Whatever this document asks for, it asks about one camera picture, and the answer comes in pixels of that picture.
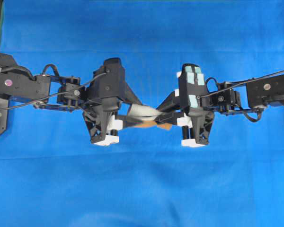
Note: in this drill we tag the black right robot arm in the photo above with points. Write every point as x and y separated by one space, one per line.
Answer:
250 97

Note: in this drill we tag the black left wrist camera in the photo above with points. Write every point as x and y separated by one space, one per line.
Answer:
110 82

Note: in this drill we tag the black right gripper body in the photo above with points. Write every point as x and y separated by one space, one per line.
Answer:
196 128

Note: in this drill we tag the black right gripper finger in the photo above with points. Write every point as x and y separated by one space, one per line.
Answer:
171 103
174 118

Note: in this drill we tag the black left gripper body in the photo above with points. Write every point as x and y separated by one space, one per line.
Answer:
98 117

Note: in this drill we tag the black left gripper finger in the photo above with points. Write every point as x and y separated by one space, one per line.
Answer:
124 121
126 95

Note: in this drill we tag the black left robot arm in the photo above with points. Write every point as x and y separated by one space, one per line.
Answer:
47 90

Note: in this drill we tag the white and tan sponge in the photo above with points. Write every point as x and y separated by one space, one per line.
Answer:
147 115

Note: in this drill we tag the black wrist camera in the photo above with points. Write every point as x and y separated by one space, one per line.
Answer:
110 82
191 85

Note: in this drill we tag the blue table cloth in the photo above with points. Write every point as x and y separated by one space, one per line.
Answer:
52 176

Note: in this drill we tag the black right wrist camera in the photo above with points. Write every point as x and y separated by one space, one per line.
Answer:
191 85

